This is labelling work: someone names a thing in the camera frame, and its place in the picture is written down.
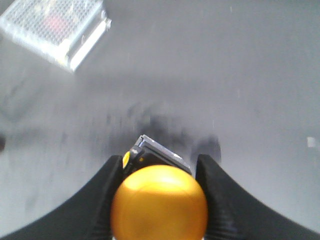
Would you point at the yellow mushroom push button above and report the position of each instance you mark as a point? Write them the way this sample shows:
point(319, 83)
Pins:
point(158, 198)

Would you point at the right metal mesh power supply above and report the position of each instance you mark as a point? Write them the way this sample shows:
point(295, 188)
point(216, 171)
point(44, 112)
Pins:
point(61, 31)

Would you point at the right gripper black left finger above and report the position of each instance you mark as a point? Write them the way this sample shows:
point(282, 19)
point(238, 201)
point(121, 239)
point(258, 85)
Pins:
point(85, 215)

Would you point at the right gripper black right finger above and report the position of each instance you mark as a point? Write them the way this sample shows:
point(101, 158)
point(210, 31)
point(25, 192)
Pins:
point(235, 214)

